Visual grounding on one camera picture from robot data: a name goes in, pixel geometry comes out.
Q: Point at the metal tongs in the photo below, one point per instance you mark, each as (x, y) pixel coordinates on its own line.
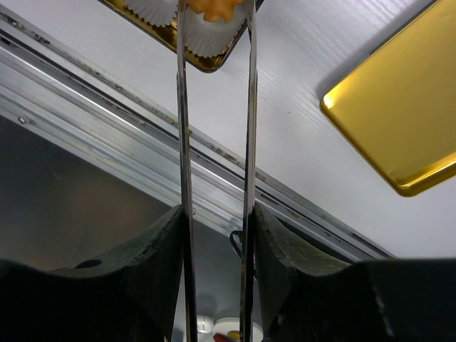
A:
(247, 268)

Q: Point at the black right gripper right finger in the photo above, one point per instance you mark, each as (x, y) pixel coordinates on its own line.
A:
(309, 295)

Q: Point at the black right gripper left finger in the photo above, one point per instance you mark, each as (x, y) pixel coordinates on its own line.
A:
(128, 293)

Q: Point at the square cookie tin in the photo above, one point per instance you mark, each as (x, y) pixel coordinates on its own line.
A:
(167, 35)

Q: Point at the flower cookie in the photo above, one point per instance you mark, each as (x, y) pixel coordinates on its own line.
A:
(214, 10)

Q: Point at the gold tin lid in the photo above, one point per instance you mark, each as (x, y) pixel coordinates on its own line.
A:
(397, 107)

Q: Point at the white paper cup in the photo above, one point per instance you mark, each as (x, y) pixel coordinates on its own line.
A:
(207, 39)
(155, 12)

